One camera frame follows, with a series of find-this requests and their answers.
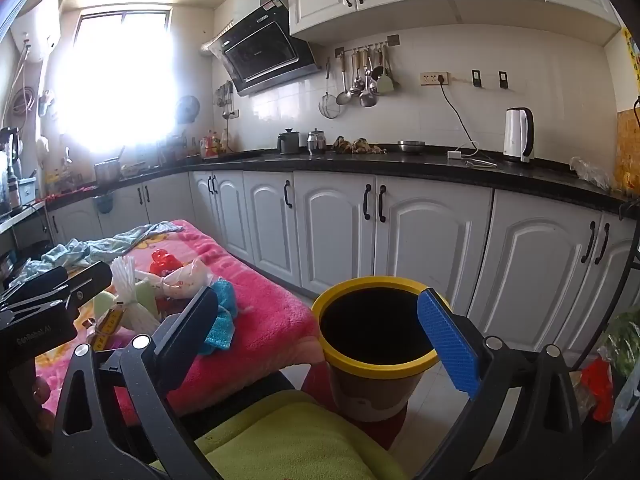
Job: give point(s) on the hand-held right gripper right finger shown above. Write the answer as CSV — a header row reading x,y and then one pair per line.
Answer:
x,y
450,345

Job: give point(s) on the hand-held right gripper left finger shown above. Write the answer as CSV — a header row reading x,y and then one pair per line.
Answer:
x,y
192,325

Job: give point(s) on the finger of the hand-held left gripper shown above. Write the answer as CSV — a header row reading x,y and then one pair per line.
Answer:
x,y
35,282
90,280

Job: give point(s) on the turquoise cloth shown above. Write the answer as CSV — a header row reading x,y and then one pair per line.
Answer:
x,y
222,330

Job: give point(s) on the white printed plastic bag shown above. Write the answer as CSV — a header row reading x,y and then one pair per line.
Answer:
x,y
187,277

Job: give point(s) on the pale green plastic wrapper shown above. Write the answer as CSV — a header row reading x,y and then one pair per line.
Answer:
x,y
145,295
106,305

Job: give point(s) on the yellow rimmed brown trash bin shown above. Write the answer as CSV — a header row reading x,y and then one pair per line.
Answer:
x,y
375,395

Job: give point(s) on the light blue cloth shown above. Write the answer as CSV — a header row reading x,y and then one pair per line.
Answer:
x,y
75,250

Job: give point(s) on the white crumpled plastic bag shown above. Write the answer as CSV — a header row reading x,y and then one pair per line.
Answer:
x,y
131,285

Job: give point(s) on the yellow printed wrapper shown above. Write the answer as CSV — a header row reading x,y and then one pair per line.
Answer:
x,y
111,327

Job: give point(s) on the red plastic bag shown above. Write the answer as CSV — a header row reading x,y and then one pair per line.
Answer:
x,y
165,261

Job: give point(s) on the blue hanging waste box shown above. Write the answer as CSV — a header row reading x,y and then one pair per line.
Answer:
x,y
103,204

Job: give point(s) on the pink printed blanket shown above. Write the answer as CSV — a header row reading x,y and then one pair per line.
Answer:
x,y
270,310

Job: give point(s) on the grey-blue storage box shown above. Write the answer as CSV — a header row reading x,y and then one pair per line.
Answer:
x,y
27,190

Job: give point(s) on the white lower cabinets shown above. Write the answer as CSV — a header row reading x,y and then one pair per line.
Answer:
x,y
430,240

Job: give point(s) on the steel cooking pot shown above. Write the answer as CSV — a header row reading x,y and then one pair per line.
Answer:
x,y
107,172

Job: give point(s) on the black blender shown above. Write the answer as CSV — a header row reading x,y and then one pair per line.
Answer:
x,y
10,147

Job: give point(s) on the red shopping bag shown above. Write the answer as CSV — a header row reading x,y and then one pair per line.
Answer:
x,y
597,387

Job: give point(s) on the yellow-green fleece clothing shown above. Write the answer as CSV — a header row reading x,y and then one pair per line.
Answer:
x,y
300,440

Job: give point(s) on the bag of green vegetables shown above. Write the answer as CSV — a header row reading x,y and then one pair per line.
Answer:
x,y
625,340

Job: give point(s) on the group of condiment bottles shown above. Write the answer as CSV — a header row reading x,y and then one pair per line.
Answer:
x,y
210,146

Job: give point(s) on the white power adapter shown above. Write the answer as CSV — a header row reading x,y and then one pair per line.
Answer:
x,y
454,154

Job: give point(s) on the small round grey fan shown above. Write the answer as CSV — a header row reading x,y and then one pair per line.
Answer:
x,y
187,109

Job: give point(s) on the kitchen window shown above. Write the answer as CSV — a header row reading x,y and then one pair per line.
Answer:
x,y
120,85

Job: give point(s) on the steel bowl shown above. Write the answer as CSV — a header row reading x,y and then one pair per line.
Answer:
x,y
411,147

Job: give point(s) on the black pot with lid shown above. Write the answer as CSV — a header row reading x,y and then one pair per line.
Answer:
x,y
289,142

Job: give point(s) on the pile of brown roots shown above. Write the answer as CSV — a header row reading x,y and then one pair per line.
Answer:
x,y
357,146

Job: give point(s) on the white electric kettle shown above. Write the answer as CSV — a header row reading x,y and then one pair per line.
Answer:
x,y
515,135

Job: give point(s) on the steel teapot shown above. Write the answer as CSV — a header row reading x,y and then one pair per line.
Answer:
x,y
316,142

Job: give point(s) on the clear plastic bag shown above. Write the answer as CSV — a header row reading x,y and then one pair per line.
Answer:
x,y
590,172

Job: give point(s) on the white water heater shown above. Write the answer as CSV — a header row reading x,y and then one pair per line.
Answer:
x,y
37,25

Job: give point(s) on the orange wooden board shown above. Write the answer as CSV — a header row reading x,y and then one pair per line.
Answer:
x,y
629,155

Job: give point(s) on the row of hanging kitchen utensils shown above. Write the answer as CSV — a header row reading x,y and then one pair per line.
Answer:
x,y
367,85

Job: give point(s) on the black range hood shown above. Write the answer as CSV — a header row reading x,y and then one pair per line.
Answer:
x,y
265,52

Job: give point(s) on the beige wall power socket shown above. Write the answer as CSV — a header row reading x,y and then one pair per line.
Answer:
x,y
430,79

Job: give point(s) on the black wall hook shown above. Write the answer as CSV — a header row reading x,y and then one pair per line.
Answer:
x,y
476,78
502,80

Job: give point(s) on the wall utensil rail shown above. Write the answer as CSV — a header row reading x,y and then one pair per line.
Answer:
x,y
340,51

